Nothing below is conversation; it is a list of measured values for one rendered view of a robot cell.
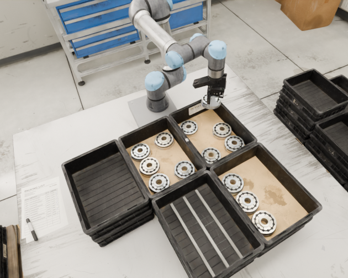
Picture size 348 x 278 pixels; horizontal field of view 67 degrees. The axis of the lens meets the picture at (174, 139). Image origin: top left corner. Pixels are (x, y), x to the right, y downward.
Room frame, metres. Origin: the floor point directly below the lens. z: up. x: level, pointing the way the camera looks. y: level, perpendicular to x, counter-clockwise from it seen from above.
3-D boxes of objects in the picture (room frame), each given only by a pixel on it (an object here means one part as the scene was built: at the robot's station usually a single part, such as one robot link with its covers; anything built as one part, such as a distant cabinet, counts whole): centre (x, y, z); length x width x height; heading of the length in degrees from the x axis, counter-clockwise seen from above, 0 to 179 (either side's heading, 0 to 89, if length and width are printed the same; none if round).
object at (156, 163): (0.70, 0.14, 0.86); 0.10 x 0.10 x 0.01
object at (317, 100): (1.36, -1.09, 0.37); 0.40 x 0.30 x 0.45; 18
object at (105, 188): (0.61, 0.35, 0.87); 0.40 x 0.30 x 0.11; 24
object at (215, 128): (0.88, -0.27, 0.86); 0.10 x 0.10 x 0.01
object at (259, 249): (0.36, -0.08, 0.92); 0.40 x 0.30 x 0.02; 24
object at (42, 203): (0.62, 0.75, 0.70); 0.33 x 0.23 x 0.01; 19
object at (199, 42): (1.03, -0.16, 1.29); 0.11 x 0.11 x 0.08; 29
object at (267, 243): (0.49, -0.36, 0.92); 0.40 x 0.30 x 0.02; 24
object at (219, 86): (0.95, -0.23, 1.13); 0.09 x 0.08 x 0.12; 69
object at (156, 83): (1.23, 0.07, 0.93); 0.13 x 0.12 x 0.14; 119
